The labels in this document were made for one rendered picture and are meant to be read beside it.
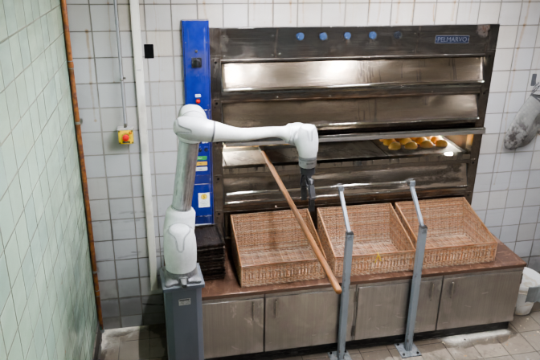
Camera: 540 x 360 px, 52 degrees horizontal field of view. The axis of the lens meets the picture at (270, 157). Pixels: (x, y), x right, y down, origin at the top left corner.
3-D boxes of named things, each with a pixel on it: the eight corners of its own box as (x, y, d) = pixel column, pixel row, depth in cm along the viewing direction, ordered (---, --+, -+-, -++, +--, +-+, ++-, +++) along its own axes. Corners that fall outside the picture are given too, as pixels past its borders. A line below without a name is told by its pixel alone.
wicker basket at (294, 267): (229, 249, 387) (228, 214, 377) (306, 242, 398) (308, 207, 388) (239, 288, 343) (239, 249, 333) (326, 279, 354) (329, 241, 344)
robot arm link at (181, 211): (161, 251, 285) (161, 231, 305) (193, 253, 289) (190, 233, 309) (177, 108, 260) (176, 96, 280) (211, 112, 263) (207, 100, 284)
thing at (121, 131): (118, 141, 346) (117, 126, 343) (135, 141, 348) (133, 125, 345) (118, 145, 339) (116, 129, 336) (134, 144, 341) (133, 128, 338)
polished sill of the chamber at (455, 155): (222, 171, 373) (222, 165, 372) (465, 156, 407) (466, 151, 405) (222, 174, 368) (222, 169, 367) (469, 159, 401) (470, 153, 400)
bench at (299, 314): (167, 323, 401) (163, 253, 380) (472, 289, 446) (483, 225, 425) (169, 378, 350) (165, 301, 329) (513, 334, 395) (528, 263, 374)
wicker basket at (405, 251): (313, 241, 399) (315, 206, 389) (387, 235, 408) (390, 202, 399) (333, 279, 354) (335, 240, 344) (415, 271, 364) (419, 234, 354)
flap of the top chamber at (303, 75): (222, 92, 347) (220, 60, 347) (481, 83, 381) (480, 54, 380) (222, 92, 343) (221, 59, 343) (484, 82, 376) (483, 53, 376)
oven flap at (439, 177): (224, 204, 375) (222, 175, 375) (465, 187, 409) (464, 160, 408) (225, 205, 371) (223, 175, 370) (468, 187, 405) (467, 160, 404)
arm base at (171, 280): (165, 292, 266) (165, 283, 264) (161, 268, 286) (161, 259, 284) (203, 287, 271) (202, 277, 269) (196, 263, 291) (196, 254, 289)
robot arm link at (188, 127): (215, 121, 253) (212, 112, 265) (175, 116, 248) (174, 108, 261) (210, 148, 257) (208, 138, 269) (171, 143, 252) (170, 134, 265)
